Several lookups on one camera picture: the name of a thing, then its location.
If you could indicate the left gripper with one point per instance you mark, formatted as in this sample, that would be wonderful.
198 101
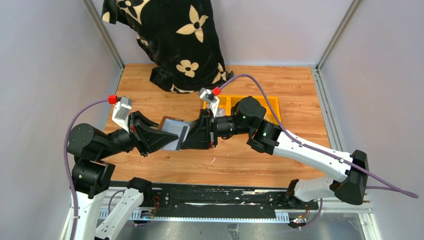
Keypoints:
147 137

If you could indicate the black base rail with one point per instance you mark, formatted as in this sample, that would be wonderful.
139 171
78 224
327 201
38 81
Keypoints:
184 202

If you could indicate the brown leather card holder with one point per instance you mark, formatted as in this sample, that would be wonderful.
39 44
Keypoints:
175 126

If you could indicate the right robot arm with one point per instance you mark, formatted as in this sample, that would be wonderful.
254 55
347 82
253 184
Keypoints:
344 178

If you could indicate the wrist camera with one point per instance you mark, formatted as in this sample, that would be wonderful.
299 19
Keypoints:
211 97
121 112

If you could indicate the black floral blanket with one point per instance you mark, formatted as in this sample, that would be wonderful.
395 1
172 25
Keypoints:
179 36

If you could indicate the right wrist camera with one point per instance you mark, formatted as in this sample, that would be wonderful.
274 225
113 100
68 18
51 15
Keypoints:
211 97

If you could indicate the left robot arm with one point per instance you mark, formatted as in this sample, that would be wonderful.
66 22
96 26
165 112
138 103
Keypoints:
91 175

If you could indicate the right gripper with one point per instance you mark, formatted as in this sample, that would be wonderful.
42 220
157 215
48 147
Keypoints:
204 134

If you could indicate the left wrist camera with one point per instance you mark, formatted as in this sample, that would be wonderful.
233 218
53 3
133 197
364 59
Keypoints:
121 112

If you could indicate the right yellow bin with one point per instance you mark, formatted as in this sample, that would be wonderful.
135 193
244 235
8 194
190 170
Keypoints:
274 102

